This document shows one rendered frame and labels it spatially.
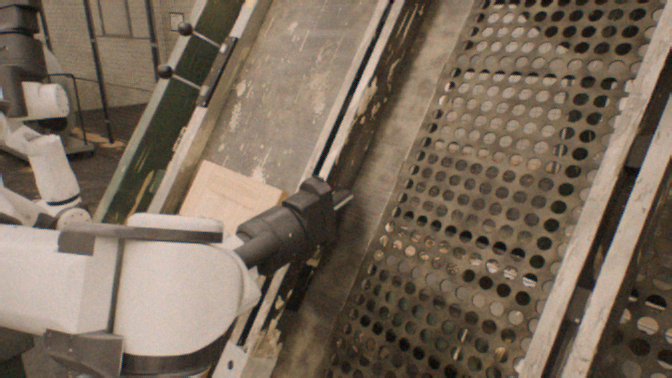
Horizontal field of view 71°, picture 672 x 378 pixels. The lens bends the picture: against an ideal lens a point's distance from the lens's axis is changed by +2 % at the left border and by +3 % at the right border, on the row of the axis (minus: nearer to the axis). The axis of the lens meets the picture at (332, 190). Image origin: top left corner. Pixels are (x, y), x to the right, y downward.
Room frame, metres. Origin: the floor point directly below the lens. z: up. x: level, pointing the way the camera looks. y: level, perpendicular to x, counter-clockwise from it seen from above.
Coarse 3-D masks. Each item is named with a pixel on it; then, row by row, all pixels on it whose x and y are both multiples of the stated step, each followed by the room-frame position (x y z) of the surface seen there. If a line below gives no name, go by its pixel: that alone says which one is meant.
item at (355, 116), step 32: (384, 0) 0.92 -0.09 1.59; (416, 0) 0.91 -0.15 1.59; (384, 32) 0.87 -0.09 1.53; (416, 32) 0.91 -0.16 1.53; (352, 64) 0.87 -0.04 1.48; (384, 64) 0.85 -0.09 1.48; (352, 96) 0.83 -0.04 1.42; (384, 96) 0.85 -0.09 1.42; (352, 128) 0.79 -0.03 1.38; (320, 160) 0.79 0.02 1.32; (352, 160) 0.79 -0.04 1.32; (320, 256) 0.74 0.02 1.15; (288, 288) 0.69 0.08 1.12; (256, 320) 0.66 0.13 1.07; (288, 320) 0.68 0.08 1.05; (224, 352) 0.66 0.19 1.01; (256, 352) 0.64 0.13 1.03
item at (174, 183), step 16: (256, 0) 1.29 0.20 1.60; (240, 16) 1.30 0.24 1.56; (256, 16) 1.28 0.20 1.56; (240, 32) 1.26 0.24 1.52; (256, 32) 1.28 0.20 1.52; (240, 48) 1.25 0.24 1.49; (240, 64) 1.24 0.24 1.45; (224, 80) 1.21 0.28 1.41; (224, 96) 1.20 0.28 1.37; (208, 112) 1.17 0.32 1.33; (192, 128) 1.16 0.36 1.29; (208, 128) 1.17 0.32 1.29; (192, 144) 1.13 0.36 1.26; (176, 160) 1.13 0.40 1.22; (192, 160) 1.13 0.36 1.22; (176, 176) 1.10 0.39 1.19; (160, 192) 1.10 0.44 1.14; (176, 192) 1.09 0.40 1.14; (160, 208) 1.06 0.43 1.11
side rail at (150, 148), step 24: (216, 0) 1.48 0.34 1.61; (240, 0) 1.54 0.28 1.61; (192, 24) 1.44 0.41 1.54; (216, 24) 1.47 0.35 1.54; (192, 48) 1.41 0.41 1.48; (216, 48) 1.47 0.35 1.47; (192, 72) 1.41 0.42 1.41; (168, 96) 1.35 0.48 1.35; (192, 96) 1.40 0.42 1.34; (144, 120) 1.32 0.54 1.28; (168, 120) 1.34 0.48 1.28; (144, 144) 1.29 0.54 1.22; (168, 144) 1.34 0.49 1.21; (120, 168) 1.27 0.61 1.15; (144, 168) 1.28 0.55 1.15; (120, 192) 1.23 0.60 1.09; (144, 192) 1.27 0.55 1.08; (96, 216) 1.21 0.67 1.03; (120, 216) 1.22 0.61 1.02
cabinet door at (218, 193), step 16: (208, 176) 1.05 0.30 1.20; (224, 176) 1.01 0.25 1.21; (240, 176) 0.98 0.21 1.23; (192, 192) 1.05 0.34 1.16; (208, 192) 1.02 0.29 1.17; (224, 192) 0.98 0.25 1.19; (240, 192) 0.95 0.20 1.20; (256, 192) 0.92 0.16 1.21; (272, 192) 0.89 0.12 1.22; (192, 208) 1.02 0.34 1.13; (208, 208) 0.99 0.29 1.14; (224, 208) 0.95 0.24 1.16; (240, 208) 0.92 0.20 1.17; (256, 208) 0.89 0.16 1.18
